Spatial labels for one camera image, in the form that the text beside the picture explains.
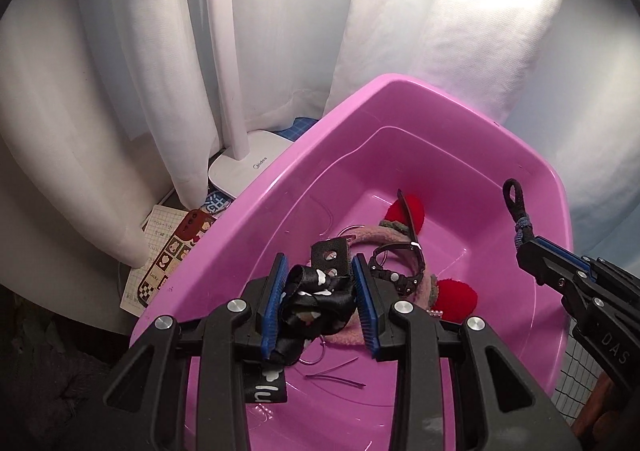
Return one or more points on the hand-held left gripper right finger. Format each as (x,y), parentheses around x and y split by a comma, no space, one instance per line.
(366,316)

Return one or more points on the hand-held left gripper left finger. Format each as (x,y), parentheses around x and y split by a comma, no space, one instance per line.
(272,316)

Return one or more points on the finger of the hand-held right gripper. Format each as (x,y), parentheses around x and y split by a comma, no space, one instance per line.
(565,252)
(545,268)

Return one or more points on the black wrist watch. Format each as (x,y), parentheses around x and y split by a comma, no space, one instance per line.
(395,276)

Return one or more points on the thin hairpin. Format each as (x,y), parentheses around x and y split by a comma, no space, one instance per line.
(340,366)
(335,380)

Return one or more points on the pearl hair claw clip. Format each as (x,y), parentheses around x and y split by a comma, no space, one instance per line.
(436,314)

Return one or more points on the large silver bangle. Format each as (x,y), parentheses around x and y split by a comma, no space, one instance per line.
(350,232)

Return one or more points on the pink fuzzy headband red pompoms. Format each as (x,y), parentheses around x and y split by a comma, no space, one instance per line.
(455,298)

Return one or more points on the pink plastic basin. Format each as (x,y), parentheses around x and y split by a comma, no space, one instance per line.
(425,156)

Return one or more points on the person's right forearm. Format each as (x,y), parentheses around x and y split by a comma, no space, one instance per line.
(595,411)

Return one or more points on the white black-grid cloth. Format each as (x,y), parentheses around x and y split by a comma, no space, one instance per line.
(570,371)

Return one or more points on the checkered sticker sheet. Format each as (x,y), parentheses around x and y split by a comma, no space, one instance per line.
(165,256)

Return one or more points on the blue printed packet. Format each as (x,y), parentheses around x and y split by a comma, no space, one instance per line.
(217,203)

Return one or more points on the white grid paper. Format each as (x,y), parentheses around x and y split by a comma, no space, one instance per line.
(160,221)

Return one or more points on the white desk lamp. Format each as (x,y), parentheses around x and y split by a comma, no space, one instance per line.
(240,171)

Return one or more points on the blue plaid cloth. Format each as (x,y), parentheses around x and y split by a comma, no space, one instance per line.
(297,127)

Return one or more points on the white curtain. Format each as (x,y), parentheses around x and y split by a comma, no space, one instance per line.
(125,81)

